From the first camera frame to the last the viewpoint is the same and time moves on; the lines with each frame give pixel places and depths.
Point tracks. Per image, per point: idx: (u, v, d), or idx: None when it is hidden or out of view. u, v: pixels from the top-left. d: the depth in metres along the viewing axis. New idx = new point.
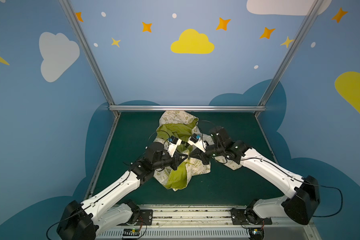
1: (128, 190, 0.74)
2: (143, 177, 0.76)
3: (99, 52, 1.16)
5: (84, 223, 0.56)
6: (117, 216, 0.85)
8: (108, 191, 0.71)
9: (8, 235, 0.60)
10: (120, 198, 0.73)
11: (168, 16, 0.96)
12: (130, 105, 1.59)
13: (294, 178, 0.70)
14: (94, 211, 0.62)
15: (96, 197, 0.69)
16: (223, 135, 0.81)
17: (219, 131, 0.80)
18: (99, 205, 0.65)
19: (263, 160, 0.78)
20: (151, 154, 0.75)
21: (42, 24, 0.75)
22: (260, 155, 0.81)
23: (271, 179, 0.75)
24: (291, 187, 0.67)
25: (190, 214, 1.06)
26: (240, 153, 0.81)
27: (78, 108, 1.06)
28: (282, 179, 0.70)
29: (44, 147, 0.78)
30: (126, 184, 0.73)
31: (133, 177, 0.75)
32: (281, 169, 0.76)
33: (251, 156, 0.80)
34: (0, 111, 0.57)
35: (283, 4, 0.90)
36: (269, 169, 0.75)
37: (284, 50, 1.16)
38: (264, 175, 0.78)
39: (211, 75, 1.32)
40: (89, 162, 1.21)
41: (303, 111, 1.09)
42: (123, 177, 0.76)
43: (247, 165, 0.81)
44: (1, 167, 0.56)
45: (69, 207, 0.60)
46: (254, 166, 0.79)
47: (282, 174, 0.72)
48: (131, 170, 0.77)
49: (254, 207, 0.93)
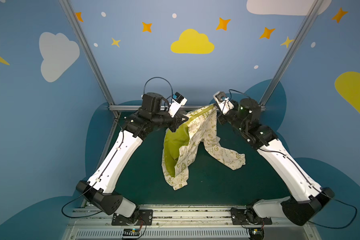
1: (130, 152, 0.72)
2: (140, 130, 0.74)
3: (99, 52, 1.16)
5: (99, 196, 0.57)
6: (126, 203, 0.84)
8: (108, 162, 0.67)
9: (8, 235, 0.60)
10: (125, 162, 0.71)
11: (168, 17, 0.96)
12: (130, 106, 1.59)
13: (313, 185, 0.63)
14: (104, 186, 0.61)
15: (99, 170, 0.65)
16: (255, 113, 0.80)
17: (253, 108, 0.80)
18: (107, 178, 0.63)
19: (287, 156, 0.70)
20: (149, 101, 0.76)
21: (42, 24, 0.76)
22: (285, 151, 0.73)
23: (285, 179, 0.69)
24: (306, 193, 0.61)
25: (190, 214, 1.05)
26: (263, 140, 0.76)
27: (77, 108, 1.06)
28: (299, 183, 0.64)
29: (44, 147, 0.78)
30: (125, 147, 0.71)
31: (131, 138, 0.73)
32: (302, 172, 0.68)
33: (274, 149, 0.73)
34: (0, 110, 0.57)
35: (283, 4, 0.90)
36: (289, 167, 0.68)
37: (284, 50, 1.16)
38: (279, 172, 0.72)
39: (211, 75, 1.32)
40: (89, 162, 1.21)
41: (303, 111, 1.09)
42: (120, 140, 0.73)
43: (266, 156, 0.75)
44: (1, 167, 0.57)
45: (79, 187, 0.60)
46: (273, 160, 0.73)
47: (301, 178, 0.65)
48: (124, 129, 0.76)
49: (255, 206, 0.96)
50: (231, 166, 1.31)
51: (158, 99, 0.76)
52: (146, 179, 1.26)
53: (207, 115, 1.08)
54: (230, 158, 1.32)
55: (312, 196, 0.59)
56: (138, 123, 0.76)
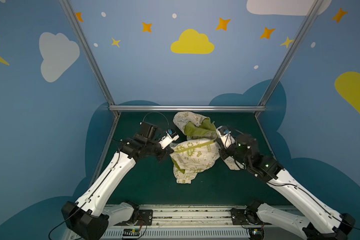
1: (122, 173, 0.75)
2: (134, 154, 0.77)
3: (99, 52, 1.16)
5: (85, 220, 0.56)
6: (121, 211, 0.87)
8: (100, 182, 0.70)
9: (8, 236, 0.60)
10: (115, 183, 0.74)
11: (168, 17, 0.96)
12: (130, 105, 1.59)
13: (332, 215, 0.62)
14: (93, 207, 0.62)
15: (90, 190, 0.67)
16: (253, 147, 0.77)
17: (250, 143, 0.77)
18: (97, 199, 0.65)
19: (299, 188, 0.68)
20: (146, 128, 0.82)
21: (42, 24, 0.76)
22: (294, 181, 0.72)
23: (304, 211, 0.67)
24: (329, 225, 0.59)
25: (190, 214, 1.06)
26: (271, 173, 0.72)
27: (77, 108, 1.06)
28: (319, 215, 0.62)
29: (44, 147, 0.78)
30: (118, 167, 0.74)
31: (124, 158, 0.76)
32: (317, 200, 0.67)
33: (284, 181, 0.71)
34: (0, 110, 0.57)
35: (283, 4, 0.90)
36: (305, 199, 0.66)
37: (284, 50, 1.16)
38: (294, 202, 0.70)
39: (211, 74, 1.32)
40: (89, 162, 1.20)
41: (303, 112, 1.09)
42: (114, 161, 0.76)
43: (277, 189, 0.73)
44: (1, 167, 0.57)
45: (65, 208, 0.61)
46: (289, 194, 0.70)
47: (319, 208, 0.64)
48: (120, 150, 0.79)
49: (258, 212, 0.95)
50: (229, 165, 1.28)
51: (152, 128, 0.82)
52: (146, 179, 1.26)
53: (191, 152, 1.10)
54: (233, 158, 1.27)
55: (335, 228, 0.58)
56: (133, 145, 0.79)
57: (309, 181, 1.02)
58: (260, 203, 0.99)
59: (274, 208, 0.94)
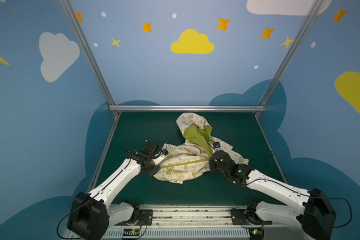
1: (130, 175, 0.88)
2: (141, 162, 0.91)
3: (99, 52, 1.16)
5: (97, 208, 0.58)
6: (121, 211, 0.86)
8: (111, 179, 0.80)
9: (9, 235, 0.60)
10: (124, 183, 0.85)
11: (168, 17, 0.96)
12: (130, 105, 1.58)
13: (300, 193, 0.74)
14: (105, 197, 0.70)
15: (102, 185, 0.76)
16: (226, 160, 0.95)
17: (222, 157, 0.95)
18: (108, 191, 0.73)
19: (267, 180, 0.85)
20: (150, 145, 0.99)
21: (42, 24, 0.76)
22: (263, 176, 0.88)
23: (282, 199, 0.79)
24: (299, 202, 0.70)
25: (190, 214, 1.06)
26: (244, 177, 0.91)
27: (77, 108, 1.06)
28: (289, 196, 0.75)
29: (44, 147, 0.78)
30: (128, 169, 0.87)
31: (133, 163, 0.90)
32: (287, 185, 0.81)
33: (255, 178, 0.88)
34: (0, 110, 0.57)
35: (283, 4, 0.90)
36: (276, 188, 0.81)
37: (284, 50, 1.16)
38: (272, 194, 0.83)
39: (211, 74, 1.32)
40: (89, 162, 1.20)
41: (303, 112, 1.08)
42: (124, 164, 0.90)
43: (255, 187, 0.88)
44: (1, 167, 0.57)
45: (76, 201, 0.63)
46: (264, 189, 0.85)
47: (288, 191, 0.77)
48: (130, 158, 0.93)
49: (257, 211, 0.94)
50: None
51: (156, 145, 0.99)
52: (146, 179, 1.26)
53: (170, 169, 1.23)
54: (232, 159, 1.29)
55: (305, 203, 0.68)
56: (140, 155, 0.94)
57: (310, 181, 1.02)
58: (257, 202, 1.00)
59: (271, 204, 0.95)
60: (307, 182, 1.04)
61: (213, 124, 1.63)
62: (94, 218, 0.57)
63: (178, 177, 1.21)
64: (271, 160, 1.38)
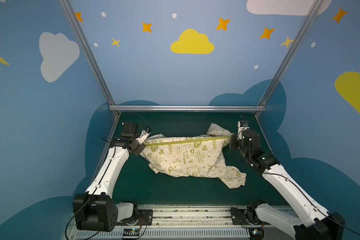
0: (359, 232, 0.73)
1: (120, 162, 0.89)
2: (127, 146, 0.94)
3: (99, 52, 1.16)
5: (103, 200, 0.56)
6: (124, 206, 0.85)
8: (104, 171, 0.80)
9: (9, 235, 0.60)
10: (117, 170, 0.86)
11: (168, 17, 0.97)
12: (130, 105, 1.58)
13: (318, 208, 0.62)
14: (105, 189, 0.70)
15: (97, 180, 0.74)
16: (255, 141, 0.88)
17: (252, 136, 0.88)
18: (105, 185, 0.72)
19: (289, 180, 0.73)
20: (129, 126, 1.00)
21: (42, 24, 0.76)
22: (286, 174, 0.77)
23: (292, 204, 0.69)
24: (311, 216, 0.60)
25: (190, 214, 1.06)
26: (265, 165, 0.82)
27: (77, 108, 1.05)
28: (303, 205, 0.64)
29: (44, 147, 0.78)
30: (117, 157, 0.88)
31: (120, 150, 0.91)
32: (306, 195, 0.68)
33: (276, 172, 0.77)
34: (0, 110, 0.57)
35: (283, 4, 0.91)
36: (292, 191, 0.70)
37: (284, 50, 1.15)
38: (285, 195, 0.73)
39: (211, 74, 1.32)
40: (89, 162, 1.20)
41: (303, 112, 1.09)
42: (111, 153, 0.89)
43: (269, 180, 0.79)
44: (2, 167, 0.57)
45: (75, 201, 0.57)
46: (277, 185, 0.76)
47: (305, 200, 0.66)
48: (114, 146, 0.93)
49: (257, 209, 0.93)
50: (227, 184, 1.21)
51: (134, 125, 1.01)
52: (146, 179, 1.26)
53: (154, 147, 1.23)
54: (229, 175, 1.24)
55: (317, 219, 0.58)
56: (123, 140, 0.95)
57: (310, 181, 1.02)
58: (262, 203, 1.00)
59: (273, 208, 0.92)
60: (307, 182, 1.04)
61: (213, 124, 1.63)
62: (104, 210, 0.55)
63: (155, 163, 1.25)
64: None
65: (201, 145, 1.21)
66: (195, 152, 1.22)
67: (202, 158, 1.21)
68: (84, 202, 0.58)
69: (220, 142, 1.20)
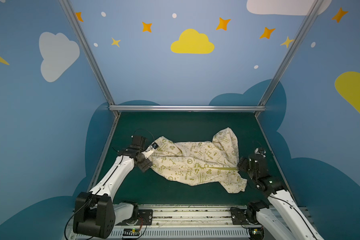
0: (357, 233, 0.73)
1: (126, 170, 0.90)
2: (133, 156, 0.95)
3: (99, 52, 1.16)
5: (104, 201, 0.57)
6: (123, 208, 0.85)
8: (109, 175, 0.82)
9: (9, 236, 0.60)
10: (122, 178, 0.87)
11: (168, 17, 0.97)
12: (130, 105, 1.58)
13: None
14: (108, 191, 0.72)
15: (101, 182, 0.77)
16: (261, 164, 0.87)
17: (258, 159, 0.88)
18: (109, 187, 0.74)
19: (294, 208, 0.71)
20: (138, 139, 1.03)
21: (42, 24, 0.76)
22: (292, 202, 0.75)
23: (294, 231, 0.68)
24: None
25: (190, 214, 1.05)
26: (272, 188, 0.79)
27: (77, 107, 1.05)
28: (305, 236, 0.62)
29: (44, 147, 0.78)
30: (123, 165, 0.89)
31: (127, 159, 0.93)
32: (310, 226, 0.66)
33: (281, 198, 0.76)
34: (1, 110, 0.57)
35: (283, 4, 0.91)
36: (295, 219, 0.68)
37: (284, 50, 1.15)
38: (288, 222, 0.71)
39: (211, 74, 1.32)
40: (89, 162, 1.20)
41: (303, 112, 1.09)
42: (118, 161, 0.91)
43: (274, 203, 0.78)
44: (2, 166, 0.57)
45: (78, 200, 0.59)
46: (282, 211, 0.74)
47: (307, 231, 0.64)
48: (121, 155, 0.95)
49: (259, 212, 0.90)
50: (226, 188, 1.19)
51: (143, 138, 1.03)
52: (146, 179, 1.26)
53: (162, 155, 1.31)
54: (229, 179, 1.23)
55: None
56: (131, 151, 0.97)
57: (310, 181, 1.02)
58: (266, 207, 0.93)
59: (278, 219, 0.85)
60: (306, 182, 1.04)
61: (213, 124, 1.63)
62: (103, 212, 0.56)
63: (160, 168, 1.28)
64: (271, 160, 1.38)
65: (207, 168, 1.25)
66: (199, 173, 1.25)
67: (204, 179, 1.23)
68: (86, 202, 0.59)
69: (224, 172, 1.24)
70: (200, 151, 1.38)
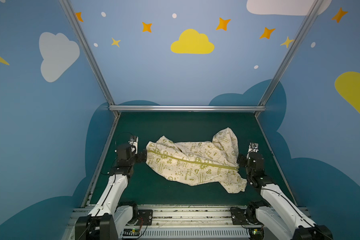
0: (357, 233, 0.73)
1: (121, 187, 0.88)
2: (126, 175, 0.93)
3: (99, 52, 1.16)
5: (106, 220, 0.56)
6: (123, 214, 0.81)
8: (106, 194, 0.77)
9: (9, 236, 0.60)
10: (119, 195, 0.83)
11: (168, 17, 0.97)
12: (130, 105, 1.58)
13: (304, 219, 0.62)
14: (108, 210, 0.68)
15: (98, 203, 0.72)
16: (259, 164, 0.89)
17: (257, 159, 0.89)
18: (108, 205, 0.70)
19: (281, 195, 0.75)
20: (122, 151, 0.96)
21: (42, 24, 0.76)
22: (280, 191, 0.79)
23: (282, 215, 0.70)
24: (296, 223, 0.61)
25: (190, 214, 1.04)
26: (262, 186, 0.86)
27: (77, 107, 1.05)
28: (290, 215, 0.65)
29: (44, 147, 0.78)
30: (118, 182, 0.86)
31: (120, 176, 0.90)
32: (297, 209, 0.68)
33: (271, 188, 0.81)
34: (1, 110, 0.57)
35: (283, 4, 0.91)
36: (283, 203, 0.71)
37: (284, 50, 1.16)
38: (278, 211, 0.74)
39: (211, 74, 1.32)
40: (89, 162, 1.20)
41: (303, 112, 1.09)
42: (111, 180, 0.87)
43: (266, 195, 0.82)
44: (2, 166, 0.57)
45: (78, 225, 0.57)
46: (272, 200, 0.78)
47: (293, 211, 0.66)
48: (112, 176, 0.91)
49: (258, 209, 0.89)
50: (226, 188, 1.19)
51: (127, 148, 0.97)
52: (146, 179, 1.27)
53: (162, 155, 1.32)
54: (229, 179, 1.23)
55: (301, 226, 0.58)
56: (122, 170, 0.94)
57: (310, 181, 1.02)
58: (266, 206, 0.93)
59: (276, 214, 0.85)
60: (306, 182, 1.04)
61: (213, 124, 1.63)
62: (107, 231, 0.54)
63: (160, 168, 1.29)
64: (271, 160, 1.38)
65: (207, 168, 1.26)
66: (199, 173, 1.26)
67: (204, 179, 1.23)
68: (87, 225, 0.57)
69: (224, 172, 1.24)
70: (200, 151, 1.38)
